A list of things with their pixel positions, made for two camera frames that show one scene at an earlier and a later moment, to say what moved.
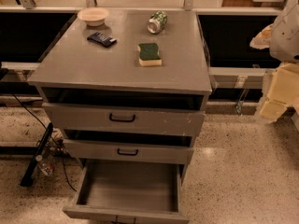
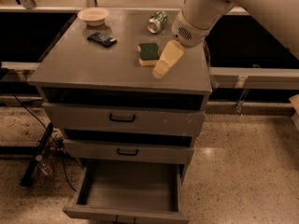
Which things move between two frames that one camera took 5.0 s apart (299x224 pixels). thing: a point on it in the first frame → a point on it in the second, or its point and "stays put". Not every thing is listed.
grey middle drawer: (121, 152) stays put
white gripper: (286, 37) → (188, 32)
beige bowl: (93, 16) stays put
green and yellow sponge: (149, 54) stays put
